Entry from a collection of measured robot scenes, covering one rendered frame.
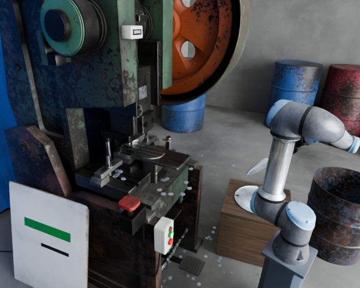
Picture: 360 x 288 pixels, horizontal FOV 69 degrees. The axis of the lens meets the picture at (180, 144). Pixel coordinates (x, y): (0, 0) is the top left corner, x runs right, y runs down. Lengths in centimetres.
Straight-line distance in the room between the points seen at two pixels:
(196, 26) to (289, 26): 294
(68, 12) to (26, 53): 45
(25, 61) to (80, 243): 85
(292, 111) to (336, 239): 107
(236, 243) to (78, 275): 89
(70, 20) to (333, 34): 372
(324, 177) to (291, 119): 111
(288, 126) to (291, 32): 329
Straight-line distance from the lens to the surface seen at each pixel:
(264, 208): 122
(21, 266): 182
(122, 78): 97
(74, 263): 151
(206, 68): 138
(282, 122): 105
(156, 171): 124
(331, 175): 211
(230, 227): 167
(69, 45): 94
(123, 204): 98
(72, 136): 127
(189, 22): 144
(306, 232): 121
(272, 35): 429
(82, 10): 91
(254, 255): 179
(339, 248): 196
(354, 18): 427
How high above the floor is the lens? 137
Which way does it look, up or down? 26 degrees down
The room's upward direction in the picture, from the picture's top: 2 degrees clockwise
